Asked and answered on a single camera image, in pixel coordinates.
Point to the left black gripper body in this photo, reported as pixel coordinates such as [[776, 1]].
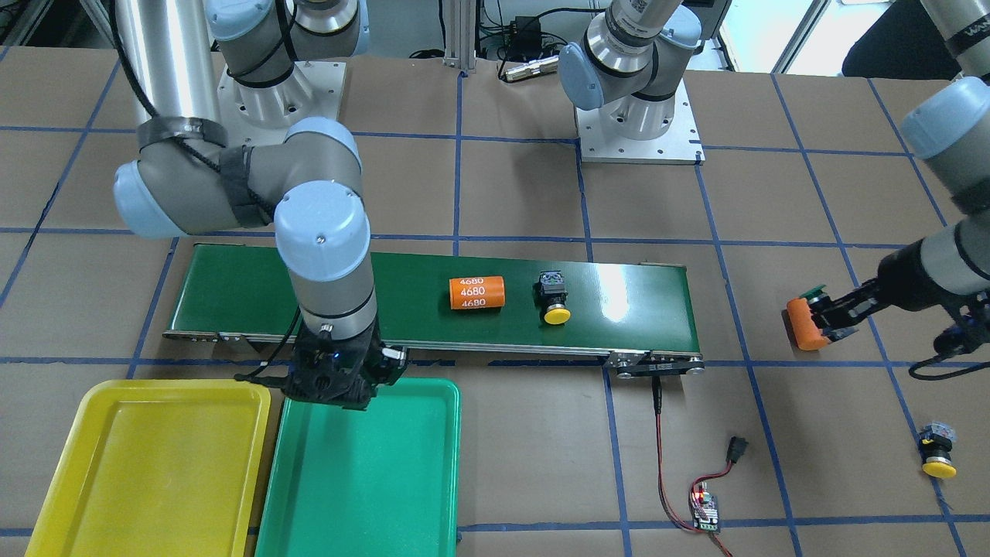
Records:
[[903, 272]]

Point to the green conveyor belt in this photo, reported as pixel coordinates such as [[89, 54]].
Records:
[[639, 318]]

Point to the small controller circuit board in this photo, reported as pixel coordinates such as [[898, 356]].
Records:
[[704, 509]]

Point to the plain orange cylinder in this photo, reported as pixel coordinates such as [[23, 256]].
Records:
[[807, 334]]

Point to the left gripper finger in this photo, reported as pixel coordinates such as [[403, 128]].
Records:
[[864, 297], [837, 324]]

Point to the black cable connector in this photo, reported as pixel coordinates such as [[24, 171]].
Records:
[[736, 449]]

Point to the orange cylinder with white print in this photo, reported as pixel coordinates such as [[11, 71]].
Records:
[[477, 292]]

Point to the green plastic tray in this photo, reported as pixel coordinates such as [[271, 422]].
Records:
[[376, 482]]

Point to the yellow push button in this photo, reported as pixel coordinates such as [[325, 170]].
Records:
[[551, 293], [935, 442]]

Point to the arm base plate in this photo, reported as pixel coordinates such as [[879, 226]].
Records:
[[633, 130], [325, 100]]

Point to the aluminium frame post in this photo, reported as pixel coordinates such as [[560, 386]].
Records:
[[460, 19]]

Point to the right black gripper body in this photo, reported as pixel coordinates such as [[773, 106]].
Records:
[[384, 366]]

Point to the yellow plastic tray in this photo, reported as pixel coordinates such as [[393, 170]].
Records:
[[156, 468]]

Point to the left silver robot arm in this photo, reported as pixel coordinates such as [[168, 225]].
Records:
[[625, 72]]

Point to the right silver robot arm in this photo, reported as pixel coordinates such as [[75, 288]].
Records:
[[190, 179]]

